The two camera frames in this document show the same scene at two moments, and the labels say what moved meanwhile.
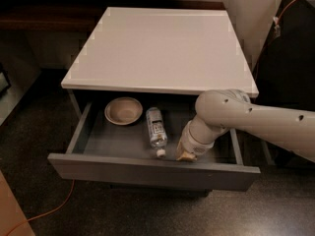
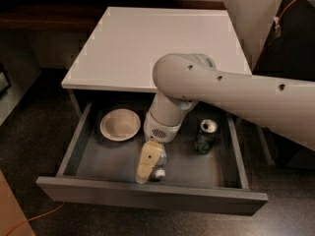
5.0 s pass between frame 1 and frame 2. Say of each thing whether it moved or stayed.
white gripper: moved
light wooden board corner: stayed
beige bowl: moved
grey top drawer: moved
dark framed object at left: stayed
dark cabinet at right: stayed
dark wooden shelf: stayed
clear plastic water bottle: moved
